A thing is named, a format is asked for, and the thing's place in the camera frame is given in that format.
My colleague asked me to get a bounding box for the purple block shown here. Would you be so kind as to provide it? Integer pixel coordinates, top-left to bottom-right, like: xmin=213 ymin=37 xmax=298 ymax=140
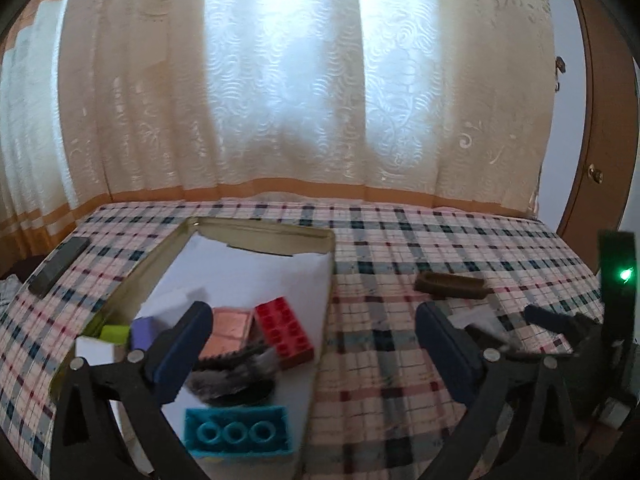
xmin=130 ymin=316 xmax=166 ymax=351

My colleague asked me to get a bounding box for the green toy brick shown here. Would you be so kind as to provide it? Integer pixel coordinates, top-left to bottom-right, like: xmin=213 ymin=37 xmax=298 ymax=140
xmin=99 ymin=324 xmax=130 ymax=347

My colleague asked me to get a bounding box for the grey sequined cap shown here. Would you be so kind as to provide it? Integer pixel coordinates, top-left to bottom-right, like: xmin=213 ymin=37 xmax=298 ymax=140
xmin=184 ymin=342 xmax=280 ymax=408

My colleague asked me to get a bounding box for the blue toy brick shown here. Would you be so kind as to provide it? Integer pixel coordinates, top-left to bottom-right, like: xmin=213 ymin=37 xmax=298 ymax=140
xmin=182 ymin=405 xmax=293 ymax=460

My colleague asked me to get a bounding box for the red toy brick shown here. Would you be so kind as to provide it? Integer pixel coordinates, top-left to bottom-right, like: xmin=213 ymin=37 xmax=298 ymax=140
xmin=254 ymin=297 xmax=314 ymax=370

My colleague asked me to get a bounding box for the clear plastic case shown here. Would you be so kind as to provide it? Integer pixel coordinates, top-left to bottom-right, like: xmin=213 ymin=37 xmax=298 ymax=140
xmin=448 ymin=306 xmax=524 ymax=350

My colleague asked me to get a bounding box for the small white box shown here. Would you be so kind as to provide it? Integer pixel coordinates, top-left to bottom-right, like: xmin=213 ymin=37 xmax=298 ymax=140
xmin=75 ymin=336 xmax=126 ymax=366

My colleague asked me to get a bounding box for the gold storage tin box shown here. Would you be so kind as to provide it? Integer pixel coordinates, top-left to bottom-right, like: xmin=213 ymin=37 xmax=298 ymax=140
xmin=50 ymin=217 xmax=335 ymax=479

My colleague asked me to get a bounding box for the white paper liner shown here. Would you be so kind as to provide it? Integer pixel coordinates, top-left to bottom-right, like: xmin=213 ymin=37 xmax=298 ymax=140
xmin=102 ymin=234 xmax=333 ymax=479

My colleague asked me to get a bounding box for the plaid bed cover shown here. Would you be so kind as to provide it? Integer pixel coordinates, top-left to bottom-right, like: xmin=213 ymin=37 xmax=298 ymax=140
xmin=1 ymin=200 xmax=603 ymax=479

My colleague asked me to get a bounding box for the wooden wardrobe door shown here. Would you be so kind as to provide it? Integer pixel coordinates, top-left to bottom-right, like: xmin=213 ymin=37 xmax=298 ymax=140
xmin=558 ymin=0 xmax=639 ymax=272

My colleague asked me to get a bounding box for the black smartphone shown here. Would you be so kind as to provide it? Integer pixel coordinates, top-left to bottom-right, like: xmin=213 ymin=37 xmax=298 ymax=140
xmin=28 ymin=236 xmax=90 ymax=299

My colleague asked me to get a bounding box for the brass door knob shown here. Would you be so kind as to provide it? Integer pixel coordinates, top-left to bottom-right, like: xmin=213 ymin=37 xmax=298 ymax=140
xmin=587 ymin=164 xmax=603 ymax=184

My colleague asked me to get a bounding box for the cream lace curtain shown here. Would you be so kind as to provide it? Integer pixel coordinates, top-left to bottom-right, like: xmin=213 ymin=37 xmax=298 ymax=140
xmin=1 ymin=0 xmax=555 ymax=268

